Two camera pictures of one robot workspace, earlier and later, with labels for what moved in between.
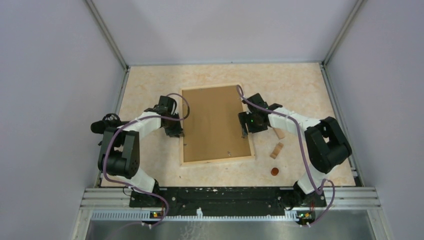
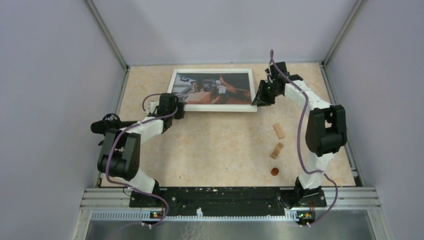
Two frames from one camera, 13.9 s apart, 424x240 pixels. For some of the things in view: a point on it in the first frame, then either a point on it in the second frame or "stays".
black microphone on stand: x=109 y=120 stays
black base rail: x=221 y=201 stays
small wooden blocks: x=276 y=150 stays
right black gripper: x=244 y=118 -> x=260 y=100
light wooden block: x=279 y=133 stays
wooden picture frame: x=250 y=137 -> x=212 y=107
